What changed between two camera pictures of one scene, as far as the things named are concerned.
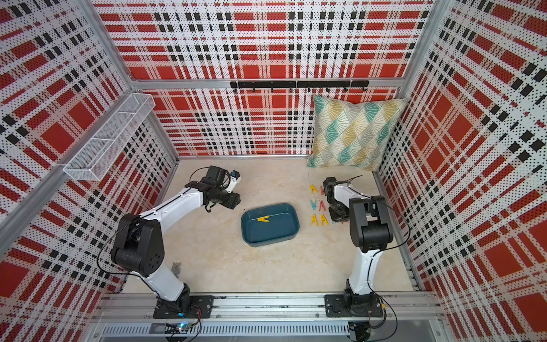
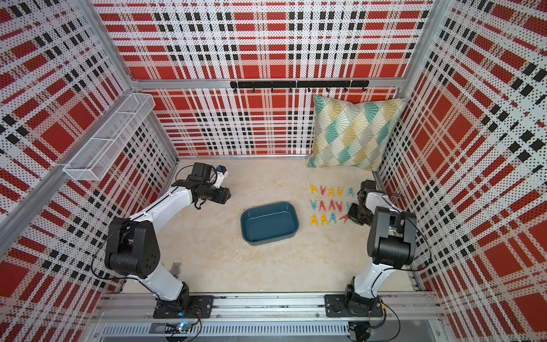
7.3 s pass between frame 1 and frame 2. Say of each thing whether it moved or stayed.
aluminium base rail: stayed
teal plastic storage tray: stayed
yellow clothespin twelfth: stayed
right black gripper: moved
